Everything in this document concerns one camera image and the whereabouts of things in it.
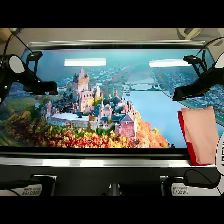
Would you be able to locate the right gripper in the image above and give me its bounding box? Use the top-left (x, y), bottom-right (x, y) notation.
top-left (172, 79), bottom-right (205, 102)

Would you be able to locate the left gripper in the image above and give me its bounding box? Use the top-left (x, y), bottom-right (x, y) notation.
top-left (31, 80), bottom-right (60, 97)

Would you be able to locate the red garment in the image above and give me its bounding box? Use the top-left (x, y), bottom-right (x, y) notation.
top-left (177, 109), bottom-right (202, 167)

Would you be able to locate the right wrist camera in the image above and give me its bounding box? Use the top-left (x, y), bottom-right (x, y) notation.
top-left (182, 54), bottom-right (208, 76)

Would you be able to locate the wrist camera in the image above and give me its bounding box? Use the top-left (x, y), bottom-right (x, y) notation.
top-left (25, 50), bottom-right (44, 73)
top-left (182, 54), bottom-right (208, 76)

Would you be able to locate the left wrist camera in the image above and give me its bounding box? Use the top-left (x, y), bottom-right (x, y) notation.
top-left (25, 50), bottom-right (44, 73)

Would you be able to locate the black cable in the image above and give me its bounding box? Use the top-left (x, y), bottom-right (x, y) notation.
top-left (183, 168), bottom-right (222, 190)

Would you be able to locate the silver frame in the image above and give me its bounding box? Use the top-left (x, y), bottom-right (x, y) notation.
top-left (0, 146), bottom-right (224, 197)

